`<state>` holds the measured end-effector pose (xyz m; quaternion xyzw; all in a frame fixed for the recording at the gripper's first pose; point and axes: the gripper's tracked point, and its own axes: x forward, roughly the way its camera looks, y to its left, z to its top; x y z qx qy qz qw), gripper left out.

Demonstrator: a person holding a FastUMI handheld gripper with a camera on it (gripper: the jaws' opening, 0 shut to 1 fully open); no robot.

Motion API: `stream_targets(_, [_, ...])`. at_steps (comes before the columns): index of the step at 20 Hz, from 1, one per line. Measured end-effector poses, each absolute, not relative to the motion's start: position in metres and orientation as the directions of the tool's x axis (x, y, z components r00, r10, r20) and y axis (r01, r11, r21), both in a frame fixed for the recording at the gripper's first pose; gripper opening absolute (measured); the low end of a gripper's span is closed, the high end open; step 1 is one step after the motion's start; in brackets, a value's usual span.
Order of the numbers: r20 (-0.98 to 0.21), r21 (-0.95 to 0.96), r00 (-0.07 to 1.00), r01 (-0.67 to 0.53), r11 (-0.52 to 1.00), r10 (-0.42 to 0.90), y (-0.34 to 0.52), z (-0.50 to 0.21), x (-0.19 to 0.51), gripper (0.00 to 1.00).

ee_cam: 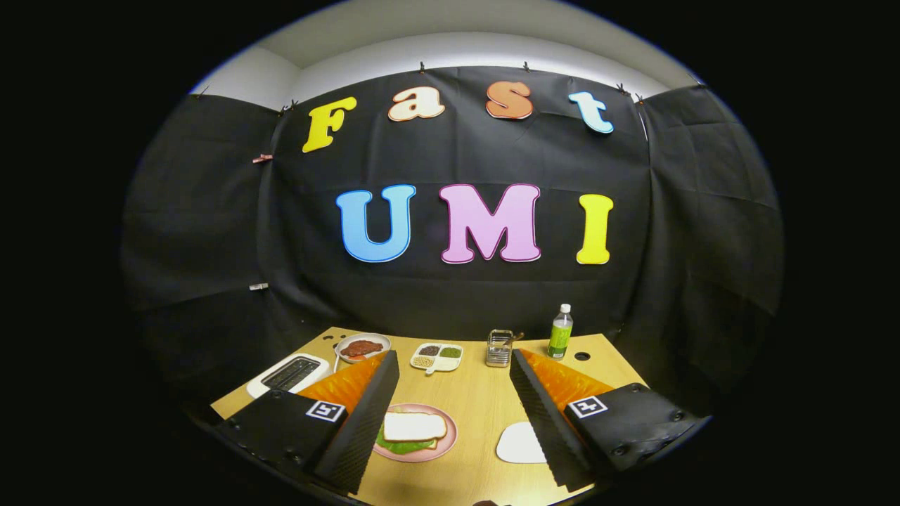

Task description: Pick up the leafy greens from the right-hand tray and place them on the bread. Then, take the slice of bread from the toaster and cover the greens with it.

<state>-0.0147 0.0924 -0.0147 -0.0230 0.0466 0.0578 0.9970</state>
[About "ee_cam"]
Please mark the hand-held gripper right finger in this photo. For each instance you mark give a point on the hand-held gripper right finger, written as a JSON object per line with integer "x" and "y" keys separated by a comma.
{"x": 545, "y": 429}

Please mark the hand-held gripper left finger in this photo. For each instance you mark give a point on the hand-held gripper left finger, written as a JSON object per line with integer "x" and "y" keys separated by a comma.
{"x": 365, "y": 429}

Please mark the green lettuce leaf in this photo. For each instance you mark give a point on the green lettuce leaf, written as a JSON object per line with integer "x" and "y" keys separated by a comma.
{"x": 404, "y": 447}

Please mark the white bread slice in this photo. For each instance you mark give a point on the white bread slice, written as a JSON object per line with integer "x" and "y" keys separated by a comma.
{"x": 415, "y": 426}

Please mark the white square plate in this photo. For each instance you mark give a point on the white square plate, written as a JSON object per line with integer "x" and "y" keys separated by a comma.
{"x": 517, "y": 446}

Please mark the brown meat steak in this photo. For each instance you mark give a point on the brown meat steak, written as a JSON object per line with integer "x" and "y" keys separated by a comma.
{"x": 361, "y": 348}

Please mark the pink plate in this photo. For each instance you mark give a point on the pink plate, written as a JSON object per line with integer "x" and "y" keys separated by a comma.
{"x": 450, "y": 432}

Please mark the metal utensil holder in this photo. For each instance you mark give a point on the metal utensil holder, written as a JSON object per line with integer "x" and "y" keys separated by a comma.
{"x": 498, "y": 355}

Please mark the pile of yellow beans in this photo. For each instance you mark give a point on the pile of yellow beans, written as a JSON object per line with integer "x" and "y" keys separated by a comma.
{"x": 423, "y": 362}

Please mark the white round meat plate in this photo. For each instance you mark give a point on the white round meat plate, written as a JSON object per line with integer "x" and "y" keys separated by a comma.
{"x": 380, "y": 338}

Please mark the green drink bottle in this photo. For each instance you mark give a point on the green drink bottle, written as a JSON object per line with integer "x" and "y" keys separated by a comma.
{"x": 560, "y": 337}

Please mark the pile of dark beans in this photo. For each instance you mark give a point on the pile of dark beans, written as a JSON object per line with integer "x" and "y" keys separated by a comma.
{"x": 429, "y": 350}

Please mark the white divided dish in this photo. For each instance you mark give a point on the white divided dish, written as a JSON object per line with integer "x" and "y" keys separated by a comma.
{"x": 448, "y": 363}

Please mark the pile of green beans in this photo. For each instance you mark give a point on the pile of green beans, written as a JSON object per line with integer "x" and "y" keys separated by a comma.
{"x": 451, "y": 352}

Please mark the white toaster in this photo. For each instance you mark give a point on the white toaster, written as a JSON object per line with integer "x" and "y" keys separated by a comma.
{"x": 256, "y": 388}

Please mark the black backdrop cloth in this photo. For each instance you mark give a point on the black backdrop cloth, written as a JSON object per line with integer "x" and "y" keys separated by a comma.
{"x": 457, "y": 161}

